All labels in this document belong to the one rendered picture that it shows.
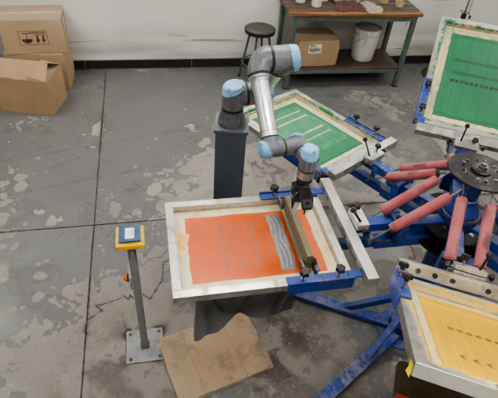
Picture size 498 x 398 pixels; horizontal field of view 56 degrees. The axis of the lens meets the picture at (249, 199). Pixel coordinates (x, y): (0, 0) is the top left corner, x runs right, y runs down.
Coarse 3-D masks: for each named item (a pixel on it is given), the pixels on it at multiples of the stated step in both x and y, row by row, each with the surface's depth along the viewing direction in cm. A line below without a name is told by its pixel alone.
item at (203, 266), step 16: (288, 240) 222; (192, 256) 210; (208, 256) 211; (272, 256) 214; (320, 256) 216; (192, 272) 203; (208, 272) 204; (224, 272) 204; (240, 272) 205; (256, 272) 206; (272, 272) 206; (288, 272) 207
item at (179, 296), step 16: (176, 208) 230; (192, 208) 232; (208, 208) 234; (320, 208) 236; (320, 224) 230; (336, 240) 220; (176, 256) 205; (336, 256) 212; (176, 272) 198; (176, 288) 192; (208, 288) 193; (224, 288) 194; (240, 288) 194; (256, 288) 195; (272, 288) 196
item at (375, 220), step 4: (368, 216) 226; (372, 216) 226; (376, 216) 226; (380, 216) 227; (368, 220) 224; (372, 220) 224; (376, 220) 224; (380, 220) 225; (384, 220) 225; (372, 224) 222; (376, 224) 223; (380, 224) 223; (384, 224) 224; (372, 228) 224; (376, 228) 224; (380, 228) 225; (384, 228) 226; (360, 232) 224
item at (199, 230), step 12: (216, 216) 231; (228, 216) 231; (240, 216) 232; (252, 216) 233; (264, 216) 233; (300, 216) 235; (192, 228) 223; (204, 228) 224; (264, 228) 227; (192, 240) 218; (204, 240) 218; (264, 240) 221
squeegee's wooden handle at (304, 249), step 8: (288, 200) 228; (288, 208) 226; (288, 216) 227; (296, 216) 220; (296, 224) 216; (296, 232) 214; (296, 240) 215; (304, 240) 208; (304, 248) 205; (304, 256) 205; (312, 256) 202
